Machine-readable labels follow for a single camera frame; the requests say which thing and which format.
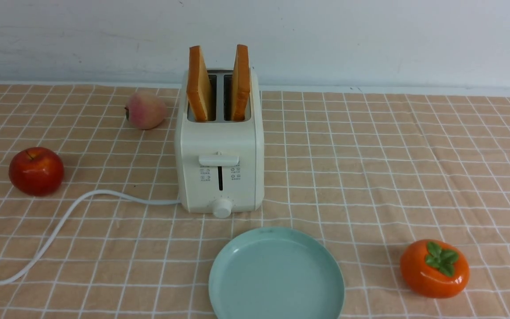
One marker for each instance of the toasted bread slice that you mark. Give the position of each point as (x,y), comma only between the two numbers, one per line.
(199,90)
(241,83)

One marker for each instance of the white two-slot toaster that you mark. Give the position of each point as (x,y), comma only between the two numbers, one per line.
(220,163)

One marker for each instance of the orange checkered tablecloth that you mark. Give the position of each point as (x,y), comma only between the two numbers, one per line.
(365,174)

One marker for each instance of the light blue round plate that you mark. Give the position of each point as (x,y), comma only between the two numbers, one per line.
(276,273)

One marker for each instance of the pink peach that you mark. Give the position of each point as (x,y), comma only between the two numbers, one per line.
(144,110)

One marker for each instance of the orange persimmon with green leaf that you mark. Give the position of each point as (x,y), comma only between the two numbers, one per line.
(434,269)

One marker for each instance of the red apple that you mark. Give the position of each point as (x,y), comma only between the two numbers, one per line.
(36,171)

